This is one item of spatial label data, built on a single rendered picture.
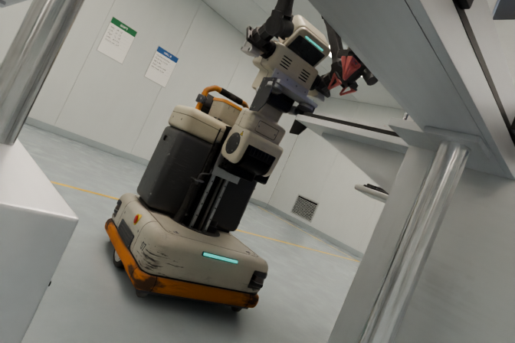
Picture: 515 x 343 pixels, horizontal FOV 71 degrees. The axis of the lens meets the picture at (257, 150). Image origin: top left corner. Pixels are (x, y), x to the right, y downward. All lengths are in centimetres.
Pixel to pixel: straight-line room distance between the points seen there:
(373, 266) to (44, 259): 74
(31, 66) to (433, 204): 63
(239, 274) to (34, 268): 141
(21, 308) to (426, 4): 43
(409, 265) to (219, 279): 111
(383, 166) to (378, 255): 28
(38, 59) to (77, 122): 537
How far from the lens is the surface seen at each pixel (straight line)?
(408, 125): 83
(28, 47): 53
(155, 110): 629
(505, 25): 106
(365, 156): 112
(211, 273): 163
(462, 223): 89
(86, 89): 586
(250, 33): 162
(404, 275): 67
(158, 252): 149
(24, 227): 33
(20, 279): 35
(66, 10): 54
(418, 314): 90
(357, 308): 95
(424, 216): 67
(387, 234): 93
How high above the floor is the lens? 64
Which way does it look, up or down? 3 degrees up
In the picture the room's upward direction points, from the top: 24 degrees clockwise
